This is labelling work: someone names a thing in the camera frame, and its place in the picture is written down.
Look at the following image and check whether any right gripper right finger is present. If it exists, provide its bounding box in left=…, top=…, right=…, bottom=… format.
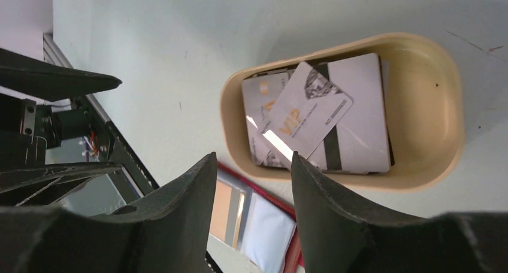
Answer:
left=291, top=153, right=507, bottom=272

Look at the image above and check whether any white VIP card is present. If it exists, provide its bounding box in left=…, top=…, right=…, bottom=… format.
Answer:
left=257, top=62, right=353, bottom=168

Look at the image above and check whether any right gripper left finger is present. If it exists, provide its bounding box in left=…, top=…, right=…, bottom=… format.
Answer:
left=0, top=152, right=218, bottom=273

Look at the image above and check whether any beige oval tray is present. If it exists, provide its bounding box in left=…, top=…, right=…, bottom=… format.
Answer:
left=219, top=32, right=466, bottom=192

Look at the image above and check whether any white magnetic stripe card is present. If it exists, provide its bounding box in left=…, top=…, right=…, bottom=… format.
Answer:
left=308, top=53, right=392, bottom=174

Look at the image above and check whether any gold card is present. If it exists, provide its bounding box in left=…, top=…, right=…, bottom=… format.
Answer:
left=210, top=180, right=246, bottom=250

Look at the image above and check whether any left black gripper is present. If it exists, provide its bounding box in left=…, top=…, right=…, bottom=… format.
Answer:
left=1, top=48, right=122, bottom=206

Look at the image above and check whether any red card holder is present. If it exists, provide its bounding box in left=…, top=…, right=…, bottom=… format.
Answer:
left=210, top=163, right=304, bottom=272

